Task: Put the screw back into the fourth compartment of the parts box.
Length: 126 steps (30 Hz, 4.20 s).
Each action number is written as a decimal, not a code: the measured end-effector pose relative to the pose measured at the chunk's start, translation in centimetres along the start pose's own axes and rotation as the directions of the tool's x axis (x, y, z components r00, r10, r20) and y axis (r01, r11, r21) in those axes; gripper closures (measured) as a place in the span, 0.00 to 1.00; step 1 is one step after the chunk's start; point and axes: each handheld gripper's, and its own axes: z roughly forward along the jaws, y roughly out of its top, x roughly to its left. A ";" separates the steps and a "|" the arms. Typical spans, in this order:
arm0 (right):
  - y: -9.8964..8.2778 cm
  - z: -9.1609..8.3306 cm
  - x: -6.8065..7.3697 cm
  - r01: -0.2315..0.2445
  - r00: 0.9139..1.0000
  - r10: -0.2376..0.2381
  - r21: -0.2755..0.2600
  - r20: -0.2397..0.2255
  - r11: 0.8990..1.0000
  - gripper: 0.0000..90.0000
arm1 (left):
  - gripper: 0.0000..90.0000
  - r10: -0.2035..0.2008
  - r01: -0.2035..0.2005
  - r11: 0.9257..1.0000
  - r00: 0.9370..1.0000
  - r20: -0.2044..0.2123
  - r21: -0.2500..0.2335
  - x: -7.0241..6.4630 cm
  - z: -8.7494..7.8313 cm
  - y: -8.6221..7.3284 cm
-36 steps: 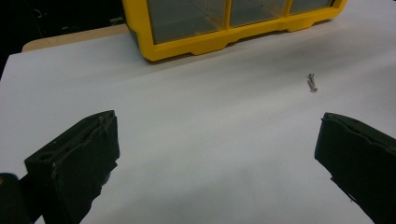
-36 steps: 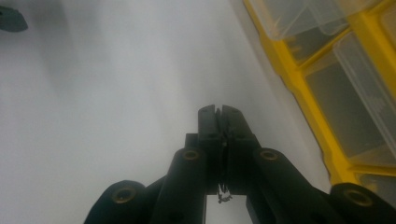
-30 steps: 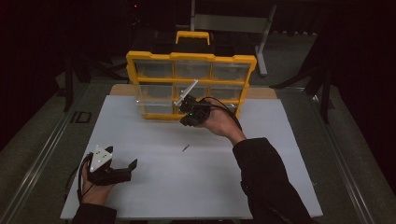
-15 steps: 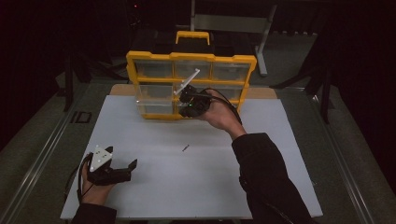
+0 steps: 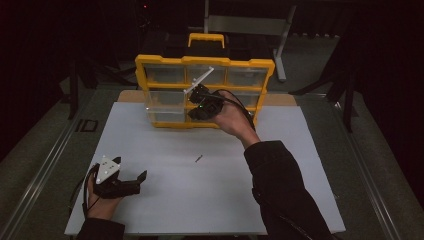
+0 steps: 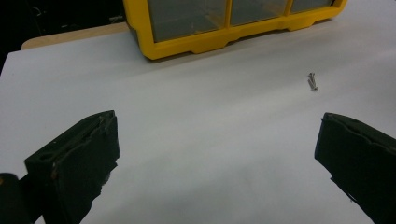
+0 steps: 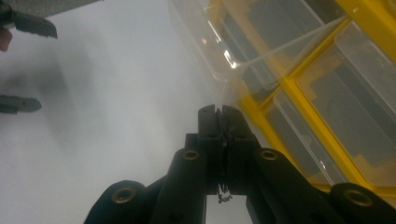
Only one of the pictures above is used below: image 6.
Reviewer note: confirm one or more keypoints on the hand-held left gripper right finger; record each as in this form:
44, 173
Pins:
361, 155

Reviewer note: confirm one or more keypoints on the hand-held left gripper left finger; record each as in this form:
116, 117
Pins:
77, 165

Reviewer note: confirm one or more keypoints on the yellow organizer cabinet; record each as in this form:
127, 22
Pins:
186, 46

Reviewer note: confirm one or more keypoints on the small silver screw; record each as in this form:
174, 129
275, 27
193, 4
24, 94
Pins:
311, 79
314, 86

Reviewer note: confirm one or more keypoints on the grid of clear drawers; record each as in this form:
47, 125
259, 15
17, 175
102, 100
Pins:
186, 18

